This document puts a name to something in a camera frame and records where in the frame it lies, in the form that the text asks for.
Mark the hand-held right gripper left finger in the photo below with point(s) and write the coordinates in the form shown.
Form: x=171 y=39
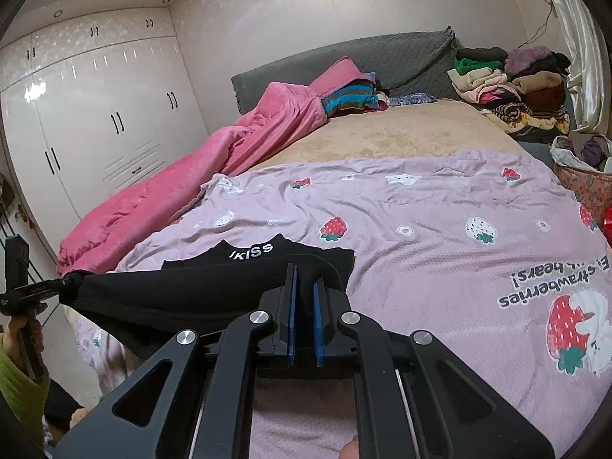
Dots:
x=292 y=311

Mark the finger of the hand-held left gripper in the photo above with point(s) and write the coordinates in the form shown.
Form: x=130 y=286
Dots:
x=52 y=287

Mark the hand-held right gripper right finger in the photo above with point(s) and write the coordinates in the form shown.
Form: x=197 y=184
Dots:
x=318 y=320

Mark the black sweater with orange cuffs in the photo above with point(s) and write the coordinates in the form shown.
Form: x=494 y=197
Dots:
x=167 y=291

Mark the person's left forearm green sleeve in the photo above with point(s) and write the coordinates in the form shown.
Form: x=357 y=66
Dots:
x=19 y=392

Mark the pile of folded clothes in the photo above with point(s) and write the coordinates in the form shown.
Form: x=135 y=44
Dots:
x=502 y=91

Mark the person's left hand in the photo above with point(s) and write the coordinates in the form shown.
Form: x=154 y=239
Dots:
x=34 y=342

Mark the person's right hand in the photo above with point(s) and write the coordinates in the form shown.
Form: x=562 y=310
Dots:
x=350 y=448

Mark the lilac strawberry print sheet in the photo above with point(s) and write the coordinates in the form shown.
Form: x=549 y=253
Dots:
x=430 y=272

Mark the pink fleece blanket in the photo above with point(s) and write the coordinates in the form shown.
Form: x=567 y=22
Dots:
x=191 y=177

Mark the white wardrobe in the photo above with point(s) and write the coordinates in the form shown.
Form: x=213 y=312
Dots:
x=95 y=105

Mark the beige plush bed cover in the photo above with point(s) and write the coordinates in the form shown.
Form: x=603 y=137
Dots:
x=406 y=129

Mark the striped blue folded garment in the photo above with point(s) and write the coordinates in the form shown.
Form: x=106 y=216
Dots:
x=349 y=95

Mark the blue floral cloth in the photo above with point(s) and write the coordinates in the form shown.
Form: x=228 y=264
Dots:
x=413 y=98

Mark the grey quilted headboard cover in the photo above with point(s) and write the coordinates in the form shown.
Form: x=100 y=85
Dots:
x=406 y=57

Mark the floral laundry basket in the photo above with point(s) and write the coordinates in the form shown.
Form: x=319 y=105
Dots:
x=583 y=186

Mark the red object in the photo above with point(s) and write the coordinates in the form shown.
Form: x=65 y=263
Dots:
x=607 y=227

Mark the cream satin curtain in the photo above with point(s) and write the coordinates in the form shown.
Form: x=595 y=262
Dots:
x=578 y=57

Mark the wall hanger rack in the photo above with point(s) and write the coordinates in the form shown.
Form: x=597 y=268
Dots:
x=9 y=198

